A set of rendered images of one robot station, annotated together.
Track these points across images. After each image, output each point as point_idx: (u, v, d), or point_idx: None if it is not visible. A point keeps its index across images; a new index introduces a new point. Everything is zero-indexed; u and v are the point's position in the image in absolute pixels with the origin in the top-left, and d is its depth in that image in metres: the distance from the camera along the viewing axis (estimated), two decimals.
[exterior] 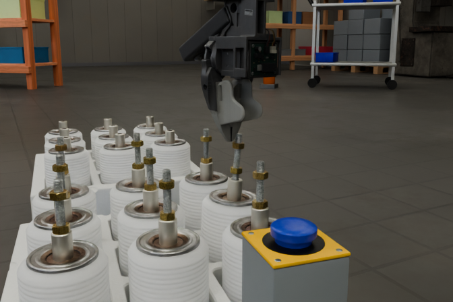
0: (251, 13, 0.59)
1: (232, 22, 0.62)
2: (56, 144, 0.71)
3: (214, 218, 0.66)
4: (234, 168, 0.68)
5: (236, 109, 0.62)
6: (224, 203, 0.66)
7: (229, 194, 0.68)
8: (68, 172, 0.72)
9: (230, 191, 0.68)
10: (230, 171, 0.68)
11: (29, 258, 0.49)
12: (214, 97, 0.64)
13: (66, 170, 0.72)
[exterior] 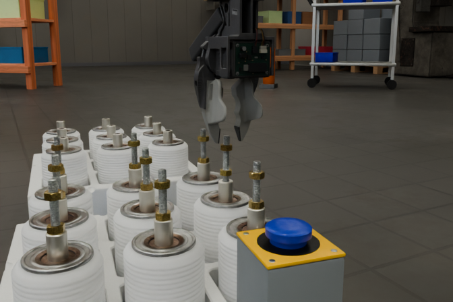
0: (236, 13, 0.58)
1: (225, 22, 0.62)
2: (52, 144, 0.71)
3: (205, 220, 0.65)
4: (231, 169, 0.68)
5: (220, 108, 0.62)
6: (214, 206, 0.65)
7: (220, 196, 0.68)
8: (65, 172, 0.72)
9: (220, 193, 0.68)
10: (230, 174, 0.67)
11: (24, 259, 0.49)
12: (203, 95, 0.64)
13: (63, 170, 0.72)
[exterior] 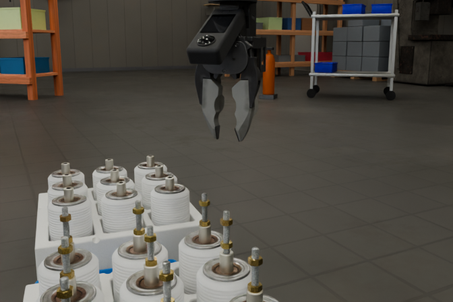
0: (254, 18, 0.69)
1: (242, 23, 0.66)
2: (61, 215, 0.74)
3: (210, 294, 0.69)
4: (230, 243, 0.71)
5: (255, 102, 0.69)
6: (219, 280, 0.69)
7: (222, 267, 0.71)
8: (72, 240, 0.75)
9: (222, 265, 0.71)
10: (228, 248, 0.71)
11: None
12: (254, 94, 0.66)
13: (70, 238, 0.76)
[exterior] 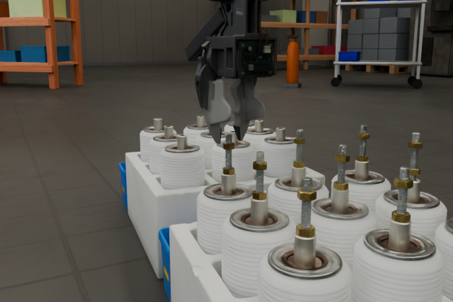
0: (242, 13, 0.58)
1: (228, 22, 0.62)
2: (232, 142, 0.68)
3: None
4: (419, 169, 0.64)
5: (224, 108, 0.62)
6: (413, 207, 0.62)
7: (409, 196, 0.64)
8: (226, 174, 0.67)
9: (410, 193, 0.64)
10: (417, 174, 0.64)
11: (274, 263, 0.46)
12: (205, 95, 0.64)
13: (230, 173, 0.67)
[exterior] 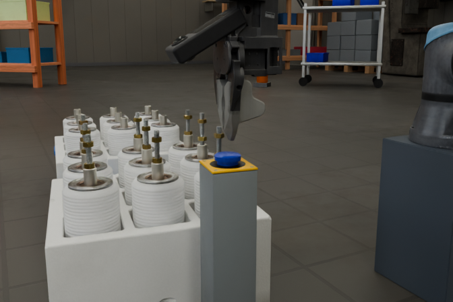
0: (273, 16, 0.65)
1: (247, 23, 0.64)
2: (85, 120, 1.00)
3: (189, 171, 0.94)
4: (205, 137, 0.97)
5: (257, 106, 0.66)
6: (196, 161, 0.94)
7: (199, 155, 0.97)
8: (80, 141, 1.00)
9: (199, 153, 0.97)
10: (203, 140, 0.96)
11: (69, 184, 0.78)
12: (239, 97, 0.64)
13: (82, 141, 1.00)
